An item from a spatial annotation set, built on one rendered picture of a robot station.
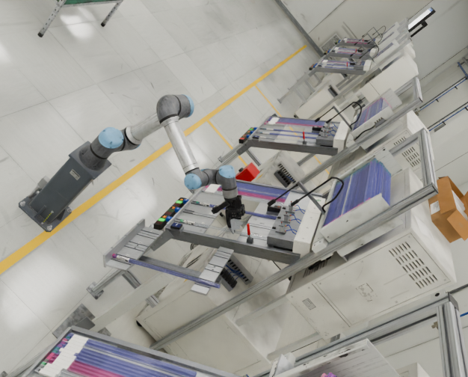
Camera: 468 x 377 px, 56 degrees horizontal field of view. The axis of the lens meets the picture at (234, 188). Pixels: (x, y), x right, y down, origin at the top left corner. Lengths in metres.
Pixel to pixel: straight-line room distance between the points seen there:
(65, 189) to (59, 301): 0.62
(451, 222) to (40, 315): 2.13
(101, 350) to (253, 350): 1.12
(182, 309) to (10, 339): 0.87
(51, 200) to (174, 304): 0.93
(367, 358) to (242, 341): 1.42
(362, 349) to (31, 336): 1.81
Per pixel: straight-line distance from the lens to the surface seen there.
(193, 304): 2.54
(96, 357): 1.68
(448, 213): 2.34
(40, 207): 2.83
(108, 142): 2.37
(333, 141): 3.44
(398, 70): 6.55
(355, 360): 1.26
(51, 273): 2.75
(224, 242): 2.21
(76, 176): 2.55
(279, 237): 2.16
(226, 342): 2.63
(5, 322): 2.55
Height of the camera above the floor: 2.24
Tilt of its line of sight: 31 degrees down
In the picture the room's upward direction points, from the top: 53 degrees clockwise
